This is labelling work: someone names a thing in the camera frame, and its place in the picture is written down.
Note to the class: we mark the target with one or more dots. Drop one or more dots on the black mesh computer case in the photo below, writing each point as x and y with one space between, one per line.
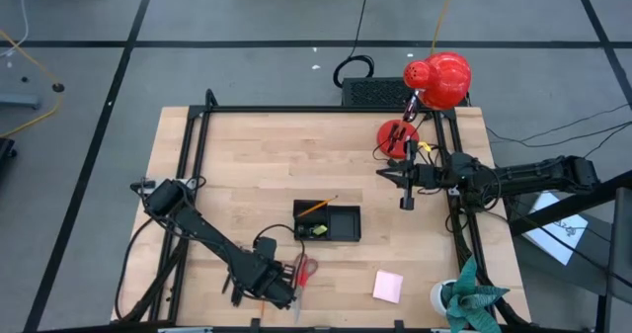
375 92

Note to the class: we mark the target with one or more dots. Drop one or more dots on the black binder clip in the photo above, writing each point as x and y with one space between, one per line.
301 232
308 232

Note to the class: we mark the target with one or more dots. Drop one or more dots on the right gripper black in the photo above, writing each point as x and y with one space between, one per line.
424 176

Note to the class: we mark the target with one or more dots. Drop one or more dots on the grey metal floor bar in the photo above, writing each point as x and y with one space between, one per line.
20 101

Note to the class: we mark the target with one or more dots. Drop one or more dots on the black caster foot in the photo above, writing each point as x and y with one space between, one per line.
5 150

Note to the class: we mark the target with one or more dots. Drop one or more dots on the black mesh desk organizer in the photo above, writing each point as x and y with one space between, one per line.
345 223

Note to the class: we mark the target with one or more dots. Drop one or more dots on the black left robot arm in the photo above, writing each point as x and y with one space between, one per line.
207 231

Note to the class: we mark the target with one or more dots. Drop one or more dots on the pink sticky note pad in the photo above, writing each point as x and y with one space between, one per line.
388 287

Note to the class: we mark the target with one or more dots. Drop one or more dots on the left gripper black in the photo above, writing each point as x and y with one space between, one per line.
261 276

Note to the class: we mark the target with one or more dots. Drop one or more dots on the black round floor outlet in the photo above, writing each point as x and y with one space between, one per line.
58 87

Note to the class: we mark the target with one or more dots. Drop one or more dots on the black metal rig frame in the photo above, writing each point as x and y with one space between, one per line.
321 109

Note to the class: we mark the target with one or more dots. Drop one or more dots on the black camera mount beam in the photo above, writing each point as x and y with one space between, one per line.
568 207

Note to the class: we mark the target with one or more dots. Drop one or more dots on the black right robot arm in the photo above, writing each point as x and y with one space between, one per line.
523 175

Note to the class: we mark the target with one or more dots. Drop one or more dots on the red desk lamp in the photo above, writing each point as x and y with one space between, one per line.
444 81

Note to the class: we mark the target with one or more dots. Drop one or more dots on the green plant in white pot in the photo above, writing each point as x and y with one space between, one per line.
466 298

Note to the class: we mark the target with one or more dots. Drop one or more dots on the small yellow block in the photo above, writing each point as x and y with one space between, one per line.
320 229

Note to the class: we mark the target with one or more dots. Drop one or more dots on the white paper sheet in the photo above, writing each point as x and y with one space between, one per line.
558 234

